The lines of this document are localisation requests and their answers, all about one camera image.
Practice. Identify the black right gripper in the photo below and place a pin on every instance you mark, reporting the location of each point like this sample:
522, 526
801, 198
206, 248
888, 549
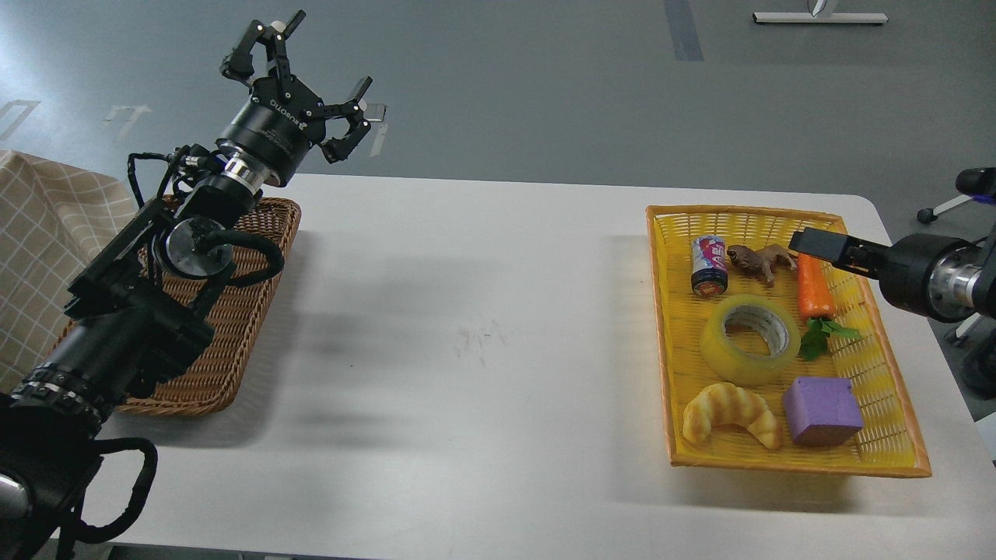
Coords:
923, 274

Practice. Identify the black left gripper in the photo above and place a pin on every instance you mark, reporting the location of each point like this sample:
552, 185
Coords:
271, 126

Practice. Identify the yellow tape roll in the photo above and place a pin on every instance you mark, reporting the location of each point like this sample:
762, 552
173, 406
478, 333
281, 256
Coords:
749, 341

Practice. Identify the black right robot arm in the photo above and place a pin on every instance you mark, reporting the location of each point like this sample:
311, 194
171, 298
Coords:
981, 286

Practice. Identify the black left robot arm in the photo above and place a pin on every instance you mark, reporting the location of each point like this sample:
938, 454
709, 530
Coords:
57, 475

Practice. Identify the orange toy carrot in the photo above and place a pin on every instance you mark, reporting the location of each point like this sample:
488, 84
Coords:
817, 310

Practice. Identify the brown toy animal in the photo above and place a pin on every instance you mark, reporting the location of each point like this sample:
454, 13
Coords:
762, 262

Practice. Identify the white chair base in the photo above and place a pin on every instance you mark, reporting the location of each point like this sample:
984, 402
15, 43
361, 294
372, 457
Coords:
928, 215

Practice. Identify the small drink can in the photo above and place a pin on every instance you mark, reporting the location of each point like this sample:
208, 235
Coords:
709, 275

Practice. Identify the purple foam block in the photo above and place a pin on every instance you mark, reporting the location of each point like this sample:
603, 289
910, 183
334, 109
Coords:
821, 412

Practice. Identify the toy croissant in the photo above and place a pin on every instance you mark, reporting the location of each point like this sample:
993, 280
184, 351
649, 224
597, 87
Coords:
727, 404

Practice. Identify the yellow plastic basket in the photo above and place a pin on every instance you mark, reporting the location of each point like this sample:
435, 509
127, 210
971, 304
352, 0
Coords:
789, 375

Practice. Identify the brown wicker basket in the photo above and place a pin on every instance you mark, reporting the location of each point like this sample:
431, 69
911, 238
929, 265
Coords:
226, 311

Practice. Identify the white floor stand base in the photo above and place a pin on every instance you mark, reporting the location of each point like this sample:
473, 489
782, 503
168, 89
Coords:
820, 13

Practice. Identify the beige checkered cloth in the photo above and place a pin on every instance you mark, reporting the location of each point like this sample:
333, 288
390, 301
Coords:
55, 219

